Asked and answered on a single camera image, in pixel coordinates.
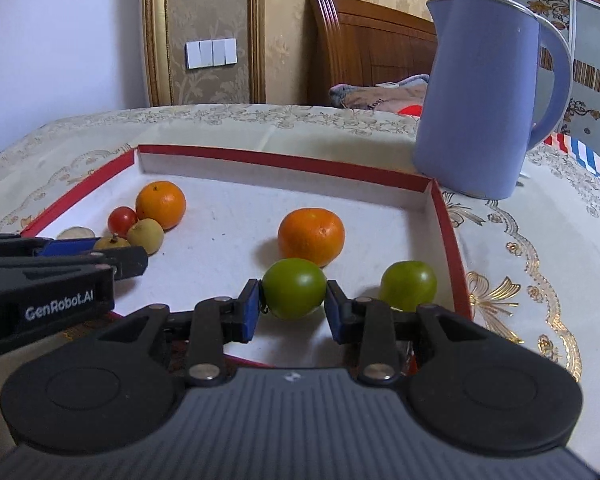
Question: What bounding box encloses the colourful zigzag striped blanket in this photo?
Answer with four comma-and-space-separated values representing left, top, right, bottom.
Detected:
542, 132, 600, 181

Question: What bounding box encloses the cream gold embroidered tablecloth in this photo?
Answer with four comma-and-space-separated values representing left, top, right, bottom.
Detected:
0, 104, 600, 461

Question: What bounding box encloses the gold framed wall panel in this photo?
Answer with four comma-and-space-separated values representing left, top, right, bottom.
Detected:
140, 0, 266, 108

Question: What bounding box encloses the red cherry tomato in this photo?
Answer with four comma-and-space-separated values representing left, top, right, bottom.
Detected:
107, 206, 139, 236

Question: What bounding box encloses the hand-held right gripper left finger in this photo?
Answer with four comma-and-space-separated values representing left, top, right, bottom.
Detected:
95, 279, 259, 387

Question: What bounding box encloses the wardrobe with floral sliding doors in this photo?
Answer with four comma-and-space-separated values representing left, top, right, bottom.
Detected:
500, 0, 600, 166

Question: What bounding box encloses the blue electric kettle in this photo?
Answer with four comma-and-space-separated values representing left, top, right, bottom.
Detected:
412, 0, 574, 201

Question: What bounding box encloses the large orange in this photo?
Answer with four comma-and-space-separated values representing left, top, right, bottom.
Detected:
278, 208, 346, 267

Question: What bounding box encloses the tan longan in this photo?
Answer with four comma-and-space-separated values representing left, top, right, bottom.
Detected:
126, 217, 165, 256
94, 234, 131, 251

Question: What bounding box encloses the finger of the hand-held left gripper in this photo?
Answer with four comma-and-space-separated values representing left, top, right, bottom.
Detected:
0, 232, 101, 258
0, 246, 149, 281

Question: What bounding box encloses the red cardboard box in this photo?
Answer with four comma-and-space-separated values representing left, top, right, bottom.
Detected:
20, 144, 473, 368

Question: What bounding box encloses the small orange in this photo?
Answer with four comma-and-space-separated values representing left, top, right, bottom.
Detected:
135, 181, 187, 231

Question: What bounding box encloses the white wall switch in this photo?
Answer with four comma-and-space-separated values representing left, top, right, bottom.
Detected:
185, 38, 238, 70

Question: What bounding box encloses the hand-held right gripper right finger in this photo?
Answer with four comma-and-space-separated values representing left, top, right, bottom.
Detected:
326, 280, 491, 387

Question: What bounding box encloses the beige patterned blanket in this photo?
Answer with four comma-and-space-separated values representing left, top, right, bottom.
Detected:
328, 75, 431, 116

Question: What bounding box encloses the green tomato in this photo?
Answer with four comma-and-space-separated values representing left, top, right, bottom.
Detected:
262, 258, 327, 320
379, 260, 438, 312

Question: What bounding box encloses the wooden bed headboard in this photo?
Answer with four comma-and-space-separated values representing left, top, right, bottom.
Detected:
306, 0, 438, 108

